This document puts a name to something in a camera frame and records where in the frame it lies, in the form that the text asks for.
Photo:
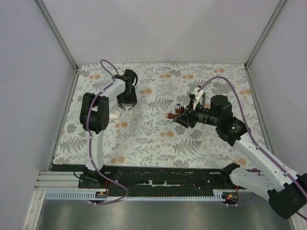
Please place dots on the right aluminium frame post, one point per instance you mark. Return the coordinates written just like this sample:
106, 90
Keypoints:
269, 25

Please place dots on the aluminium rail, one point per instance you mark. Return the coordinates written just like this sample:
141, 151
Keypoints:
57, 181

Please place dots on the white pipe elbow fitting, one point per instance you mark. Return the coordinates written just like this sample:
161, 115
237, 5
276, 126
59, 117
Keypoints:
117, 114

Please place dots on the floral patterned table mat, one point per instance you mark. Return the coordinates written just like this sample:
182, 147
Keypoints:
144, 136

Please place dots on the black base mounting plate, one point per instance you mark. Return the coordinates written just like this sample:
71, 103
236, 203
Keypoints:
148, 181

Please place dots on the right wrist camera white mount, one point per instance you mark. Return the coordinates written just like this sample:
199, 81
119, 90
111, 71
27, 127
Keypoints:
196, 94

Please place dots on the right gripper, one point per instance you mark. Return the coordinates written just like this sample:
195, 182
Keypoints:
186, 119

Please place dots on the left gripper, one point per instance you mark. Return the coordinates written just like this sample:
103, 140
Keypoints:
132, 100

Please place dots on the left aluminium frame post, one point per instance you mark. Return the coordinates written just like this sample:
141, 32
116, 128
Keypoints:
54, 29

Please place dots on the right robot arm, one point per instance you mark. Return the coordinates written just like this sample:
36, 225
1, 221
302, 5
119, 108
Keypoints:
283, 188

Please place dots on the brown faucet with chrome cap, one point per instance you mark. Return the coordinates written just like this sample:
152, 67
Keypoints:
179, 109

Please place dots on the aluminium frame post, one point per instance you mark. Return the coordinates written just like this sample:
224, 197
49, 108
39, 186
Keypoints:
269, 25
54, 29

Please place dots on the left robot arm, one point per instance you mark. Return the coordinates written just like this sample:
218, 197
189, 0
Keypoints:
95, 116

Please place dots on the white slotted cable duct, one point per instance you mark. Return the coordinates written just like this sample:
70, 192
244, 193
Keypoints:
94, 196

